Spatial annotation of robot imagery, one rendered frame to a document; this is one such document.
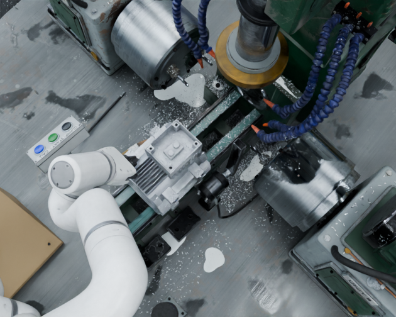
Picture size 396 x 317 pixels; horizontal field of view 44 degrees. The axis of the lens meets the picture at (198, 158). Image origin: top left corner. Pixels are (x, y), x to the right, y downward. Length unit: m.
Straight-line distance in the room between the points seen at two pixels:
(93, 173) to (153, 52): 0.47
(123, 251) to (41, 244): 0.77
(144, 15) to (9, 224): 0.72
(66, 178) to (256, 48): 0.51
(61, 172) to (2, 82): 0.84
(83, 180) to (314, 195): 0.60
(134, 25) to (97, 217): 0.71
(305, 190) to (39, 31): 1.14
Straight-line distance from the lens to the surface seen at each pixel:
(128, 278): 0.83
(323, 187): 1.33
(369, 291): 1.34
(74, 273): 1.65
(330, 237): 1.32
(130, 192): 1.54
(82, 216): 0.97
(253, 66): 1.20
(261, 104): 1.55
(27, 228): 1.58
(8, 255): 1.60
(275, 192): 1.37
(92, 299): 0.84
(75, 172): 1.08
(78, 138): 1.46
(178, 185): 1.38
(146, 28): 1.47
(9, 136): 1.80
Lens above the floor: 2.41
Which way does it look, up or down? 73 degrees down
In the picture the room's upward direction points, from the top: 6 degrees clockwise
